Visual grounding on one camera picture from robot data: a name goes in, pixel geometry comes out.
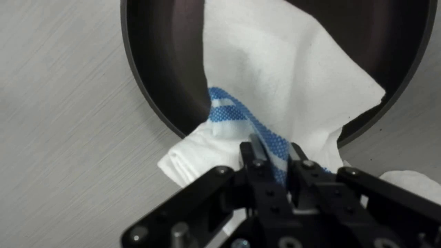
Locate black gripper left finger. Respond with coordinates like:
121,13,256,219
121,133,293,248

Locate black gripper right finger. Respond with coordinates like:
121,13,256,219
288,142,441,248

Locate white blue-striped tea towel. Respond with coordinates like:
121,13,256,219
157,0,441,208

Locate black frying pan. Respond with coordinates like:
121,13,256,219
120,0,438,148

